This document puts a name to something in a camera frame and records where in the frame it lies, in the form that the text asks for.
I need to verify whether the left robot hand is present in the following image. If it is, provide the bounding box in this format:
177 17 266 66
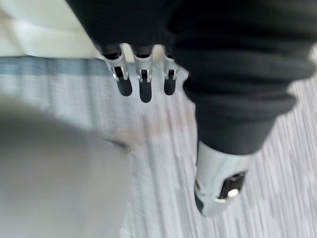
64 0 317 217

